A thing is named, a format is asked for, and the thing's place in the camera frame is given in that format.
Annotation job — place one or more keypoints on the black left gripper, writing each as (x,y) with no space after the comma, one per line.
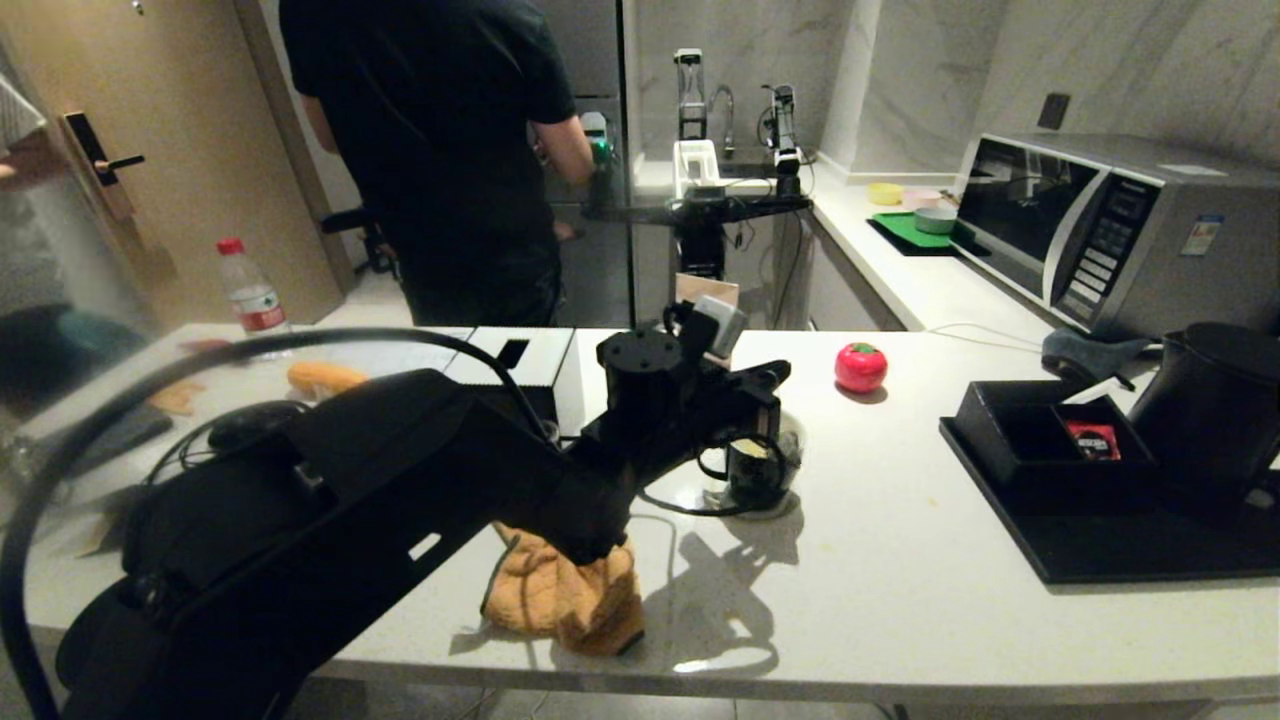
(730,415)

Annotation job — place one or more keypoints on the black electric kettle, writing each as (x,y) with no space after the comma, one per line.
(1210,430)

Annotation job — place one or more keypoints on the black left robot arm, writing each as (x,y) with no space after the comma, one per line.
(350,480)

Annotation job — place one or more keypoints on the black background robot arm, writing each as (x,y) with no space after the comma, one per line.
(785,130)

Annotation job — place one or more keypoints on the red tomato toy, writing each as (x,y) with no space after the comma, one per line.
(861,368)

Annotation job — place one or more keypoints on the black mug white inside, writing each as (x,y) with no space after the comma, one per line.
(755,485)

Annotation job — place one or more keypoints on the beige QR code sign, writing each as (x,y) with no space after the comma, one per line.
(705,290)

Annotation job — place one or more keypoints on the round grey coaster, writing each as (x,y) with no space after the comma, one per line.
(790,505)

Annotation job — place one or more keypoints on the black background shelf board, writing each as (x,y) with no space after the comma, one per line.
(720,210)

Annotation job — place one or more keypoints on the green board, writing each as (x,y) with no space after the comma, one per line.
(905,230)

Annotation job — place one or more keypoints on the black tissue box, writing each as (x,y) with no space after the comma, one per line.
(540,355)

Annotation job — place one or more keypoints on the white plastic stand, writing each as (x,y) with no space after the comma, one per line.
(695,165)

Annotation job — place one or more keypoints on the yellow bowl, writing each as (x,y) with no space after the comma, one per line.
(885,193)

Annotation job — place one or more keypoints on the grey green bowl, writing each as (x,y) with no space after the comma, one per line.
(936,219)

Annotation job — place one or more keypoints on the pink bowl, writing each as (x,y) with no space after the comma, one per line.
(922,196)

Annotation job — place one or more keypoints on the black compartment organizer box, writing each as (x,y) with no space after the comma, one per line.
(1010,440)

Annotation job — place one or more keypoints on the chrome faucet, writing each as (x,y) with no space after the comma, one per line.
(725,105)

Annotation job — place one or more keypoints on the device with green light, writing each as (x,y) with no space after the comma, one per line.
(600,150)

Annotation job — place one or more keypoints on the orange fluffy towel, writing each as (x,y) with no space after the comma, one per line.
(570,600)

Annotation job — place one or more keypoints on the grey blue rag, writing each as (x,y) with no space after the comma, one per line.
(1085,352)

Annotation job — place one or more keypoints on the red sachet packet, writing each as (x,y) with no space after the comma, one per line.
(1092,440)

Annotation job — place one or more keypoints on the white stick sachet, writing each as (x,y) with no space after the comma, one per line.
(1098,388)

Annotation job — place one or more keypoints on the large black serving tray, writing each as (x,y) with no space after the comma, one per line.
(1100,545)

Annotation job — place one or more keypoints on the person in black shirt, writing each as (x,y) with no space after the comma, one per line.
(440,150)

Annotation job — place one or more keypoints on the silver microwave oven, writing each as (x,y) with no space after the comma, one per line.
(1150,250)

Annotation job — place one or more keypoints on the yellow corn cob toy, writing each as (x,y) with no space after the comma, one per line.
(325,378)

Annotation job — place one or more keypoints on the black chair armrest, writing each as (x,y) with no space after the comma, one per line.
(345,220)

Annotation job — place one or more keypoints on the clear water bottle red cap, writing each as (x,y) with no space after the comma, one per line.
(255,300)

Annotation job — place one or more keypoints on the black computer mouse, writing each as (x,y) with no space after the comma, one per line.
(250,425)

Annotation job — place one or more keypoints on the orange fries toy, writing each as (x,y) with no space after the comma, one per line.
(175,398)

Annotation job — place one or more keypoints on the wooden door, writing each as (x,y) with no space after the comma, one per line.
(180,150)

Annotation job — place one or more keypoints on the teal round object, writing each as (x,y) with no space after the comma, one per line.
(95,330)

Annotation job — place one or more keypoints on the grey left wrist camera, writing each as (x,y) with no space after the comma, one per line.
(720,322)

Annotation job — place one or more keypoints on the dark wall socket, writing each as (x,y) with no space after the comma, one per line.
(1053,110)

